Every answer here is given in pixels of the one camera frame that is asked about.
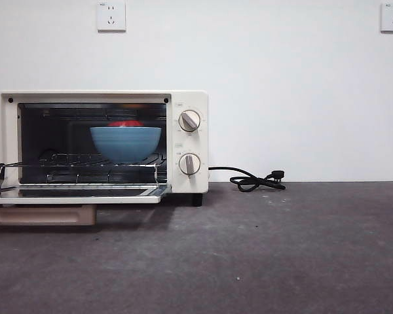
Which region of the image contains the blue ribbed bowl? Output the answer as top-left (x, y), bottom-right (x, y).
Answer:
top-left (89, 126), bottom-right (162, 164)

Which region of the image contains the red yellow apple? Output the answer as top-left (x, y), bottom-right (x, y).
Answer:
top-left (107, 119), bottom-right (144, 128)

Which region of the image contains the glass oven door beige handle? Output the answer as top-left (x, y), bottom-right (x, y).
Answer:
top-left (0, 183), bottom-right (173, 227)

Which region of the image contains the beige oven knob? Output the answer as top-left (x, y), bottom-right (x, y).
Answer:
top-left (178, 110), bottom-right (202, 133)
top-left (178, 152), bottom-right (202, 178)

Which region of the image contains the cream white toaster oven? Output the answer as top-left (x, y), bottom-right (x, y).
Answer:
top-left (0, 90), bottom-right (210, 207)

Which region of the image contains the black power cable with plug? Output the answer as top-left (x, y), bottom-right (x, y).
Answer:
top-left (208, 166), bottom-right (287, 193)

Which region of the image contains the metal wire oven rack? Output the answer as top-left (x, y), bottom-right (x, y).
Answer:
top-left (38, 151), bottom-right (168, 169)

